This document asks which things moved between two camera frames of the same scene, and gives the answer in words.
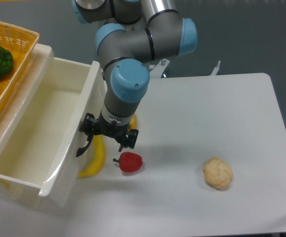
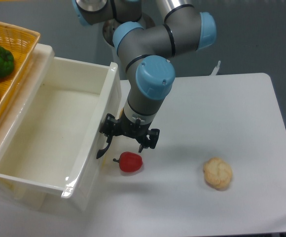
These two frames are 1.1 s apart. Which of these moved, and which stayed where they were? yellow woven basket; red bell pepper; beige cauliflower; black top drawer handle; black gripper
Moved: black top drawer handle; black gripper
Stayed: yellow woven basket; red bell pepper; beige cauliflower
